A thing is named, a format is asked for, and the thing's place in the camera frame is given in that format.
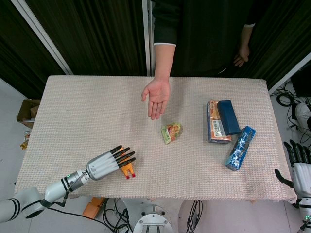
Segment person's left hand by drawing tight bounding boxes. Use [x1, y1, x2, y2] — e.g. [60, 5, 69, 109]
[233, 43, 251, 67]

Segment person's open right hand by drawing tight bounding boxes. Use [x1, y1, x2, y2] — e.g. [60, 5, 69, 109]
[141, 78, 171, 121]

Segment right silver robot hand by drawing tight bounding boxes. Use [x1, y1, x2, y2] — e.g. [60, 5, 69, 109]
[275, 139, 311, 199]

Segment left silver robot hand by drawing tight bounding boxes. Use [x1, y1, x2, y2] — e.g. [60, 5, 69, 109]
[86, 145, 137, 181]

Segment yellow rubber chicken toy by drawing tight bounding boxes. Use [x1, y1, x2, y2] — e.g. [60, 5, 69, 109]
[118, 147, 137, 181]

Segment person's right forearm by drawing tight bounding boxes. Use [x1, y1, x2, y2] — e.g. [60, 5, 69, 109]
[154, 43, 176, 82]

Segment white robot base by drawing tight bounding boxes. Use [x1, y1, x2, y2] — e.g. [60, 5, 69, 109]
[133, 203, 173, 233]

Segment green snack packet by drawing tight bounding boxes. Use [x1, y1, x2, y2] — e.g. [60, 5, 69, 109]
[160, 123, 183, 145]

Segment beige woven tablecloth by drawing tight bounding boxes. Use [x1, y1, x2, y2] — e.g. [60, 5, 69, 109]
[14, 75, 297, 202]

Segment person in black clothing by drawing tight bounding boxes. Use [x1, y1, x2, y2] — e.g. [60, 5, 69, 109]
[151, 0, 258, 78]

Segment orange box under table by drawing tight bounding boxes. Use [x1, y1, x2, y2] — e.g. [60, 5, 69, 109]
[82, 196, 105, 218]

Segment white shoe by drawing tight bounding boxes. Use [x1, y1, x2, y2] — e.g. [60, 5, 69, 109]
[294, 103, 311, 132]

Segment light blue biscuit package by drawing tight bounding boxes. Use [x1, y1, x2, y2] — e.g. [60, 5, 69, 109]
[225, 126, 257, 172]

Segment dark blue box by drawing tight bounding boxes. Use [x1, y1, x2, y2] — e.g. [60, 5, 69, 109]
[216, 100, 241, 136]

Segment orange biscuit package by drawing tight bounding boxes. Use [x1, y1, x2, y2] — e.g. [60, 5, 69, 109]
[207, 99, 232, 144]

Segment yellow snack wrapper on floor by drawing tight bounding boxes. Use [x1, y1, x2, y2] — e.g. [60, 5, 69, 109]
[19, 131, 32, 150]

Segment brown cardboard box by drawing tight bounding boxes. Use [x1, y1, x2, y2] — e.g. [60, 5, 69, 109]
[16, 99, 41, 129]

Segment black floor cables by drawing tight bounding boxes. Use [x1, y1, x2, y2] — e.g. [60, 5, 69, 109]
[276, 80, 311, 144]

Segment white curtain frame post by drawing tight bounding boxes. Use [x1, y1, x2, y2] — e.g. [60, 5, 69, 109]
[141, 0, 155, 77]

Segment black cable bundle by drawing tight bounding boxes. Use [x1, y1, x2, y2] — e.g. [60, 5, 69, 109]
[185, 200, 204, 233]

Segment white diagonal frame bar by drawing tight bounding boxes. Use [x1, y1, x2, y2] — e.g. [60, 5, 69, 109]
[10, 0, 74, 76]

